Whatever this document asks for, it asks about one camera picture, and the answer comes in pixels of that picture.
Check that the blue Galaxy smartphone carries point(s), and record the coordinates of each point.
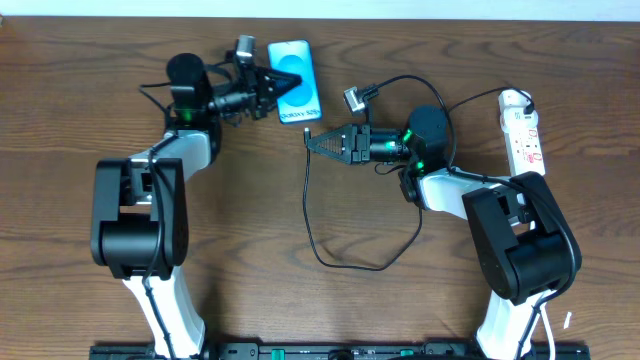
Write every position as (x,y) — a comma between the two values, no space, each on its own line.
(301,103)

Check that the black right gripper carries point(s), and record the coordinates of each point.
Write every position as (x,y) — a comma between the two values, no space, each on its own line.
(356,143)

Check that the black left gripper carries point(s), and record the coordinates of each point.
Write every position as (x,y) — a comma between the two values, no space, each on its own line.
(253,91)

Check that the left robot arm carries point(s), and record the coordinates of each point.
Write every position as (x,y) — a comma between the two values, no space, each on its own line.
(139,227)

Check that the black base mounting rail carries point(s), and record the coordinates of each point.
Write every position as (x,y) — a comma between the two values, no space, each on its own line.
(447,349)

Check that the white power strip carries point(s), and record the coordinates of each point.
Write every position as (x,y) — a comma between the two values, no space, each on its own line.
(522,141)

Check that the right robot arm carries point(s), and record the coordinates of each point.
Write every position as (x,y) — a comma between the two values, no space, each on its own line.
(526,251)

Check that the small white paper scrap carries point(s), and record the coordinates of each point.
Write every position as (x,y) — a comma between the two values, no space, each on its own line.
(567,320)

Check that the white USB charger plug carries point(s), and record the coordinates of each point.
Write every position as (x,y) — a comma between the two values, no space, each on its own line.
(515,102)

